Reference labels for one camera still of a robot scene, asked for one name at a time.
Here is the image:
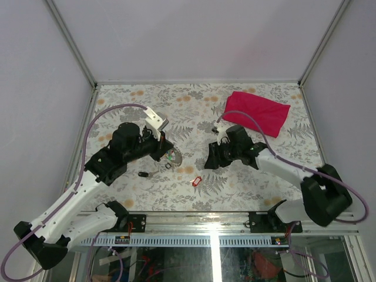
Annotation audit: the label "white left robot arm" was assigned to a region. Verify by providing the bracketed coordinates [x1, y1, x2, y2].
[14, 122, 173, 270]

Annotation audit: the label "aluminium mounting rail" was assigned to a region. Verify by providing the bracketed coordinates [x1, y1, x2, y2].
[73, 210, 360, 235]

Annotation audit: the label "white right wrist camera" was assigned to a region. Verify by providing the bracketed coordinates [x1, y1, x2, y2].
[211, 126, 230, 145]

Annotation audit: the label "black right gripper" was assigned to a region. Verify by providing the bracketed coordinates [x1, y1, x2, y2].
[204, 140, 241, 170]

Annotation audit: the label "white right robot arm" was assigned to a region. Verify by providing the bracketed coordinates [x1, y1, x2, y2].
[204, 125, 353, 232]

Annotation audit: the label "white slotted cable duct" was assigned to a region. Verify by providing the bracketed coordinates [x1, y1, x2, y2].
[79, 234, 288, 248]

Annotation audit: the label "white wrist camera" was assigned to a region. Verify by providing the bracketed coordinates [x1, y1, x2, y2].
[144, 107, 169, 141]
[211, 126, 230, 145]

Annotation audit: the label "silver loose keys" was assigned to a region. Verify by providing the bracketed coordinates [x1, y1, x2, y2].
[148, 171, 159, 177]

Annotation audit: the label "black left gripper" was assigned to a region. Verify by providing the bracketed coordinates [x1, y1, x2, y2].
[126, 127, 175, 164]

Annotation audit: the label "pink folded cloth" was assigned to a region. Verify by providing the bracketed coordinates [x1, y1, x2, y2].
[223, 91, 290, 138]

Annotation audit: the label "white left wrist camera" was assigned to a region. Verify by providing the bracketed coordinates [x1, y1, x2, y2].
[144, 107, 169, 141]

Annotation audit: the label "metal key organiser with rings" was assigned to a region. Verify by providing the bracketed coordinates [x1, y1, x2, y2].
[164, 147, 183, 170]

